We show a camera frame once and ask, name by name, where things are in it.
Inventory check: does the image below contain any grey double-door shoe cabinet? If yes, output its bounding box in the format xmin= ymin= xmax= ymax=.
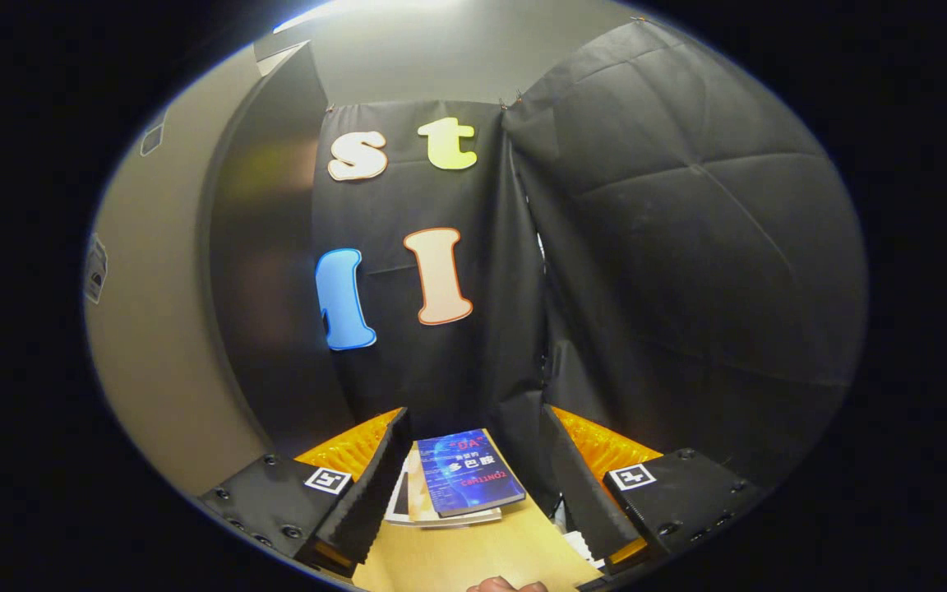
xmin=201 ymin=37 xmax=357 ymax=459

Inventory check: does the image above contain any white cover book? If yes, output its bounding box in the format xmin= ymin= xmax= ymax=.
xmin=383 ymin=456 xmax=503 ymax=529

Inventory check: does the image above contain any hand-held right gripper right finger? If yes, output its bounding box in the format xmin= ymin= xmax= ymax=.
xmin=541 ymin=404 xmax=766 ymax=576

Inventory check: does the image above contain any blue cover book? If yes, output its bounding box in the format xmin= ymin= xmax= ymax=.
xmin=416 ymin=428 xmax=527 ymax=520

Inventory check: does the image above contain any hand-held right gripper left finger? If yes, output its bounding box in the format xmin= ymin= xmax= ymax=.
xmin=196 ymin=407 xmax=413 ymax=576

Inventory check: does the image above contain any grey shoe cabinet door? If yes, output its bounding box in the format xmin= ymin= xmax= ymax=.
xmin=83 ymin=45 xmax=270 ymax=498

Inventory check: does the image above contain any black backdrop cloth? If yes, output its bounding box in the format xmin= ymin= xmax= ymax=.
xmin=309 ymin=18 xmax=869 ymax=511

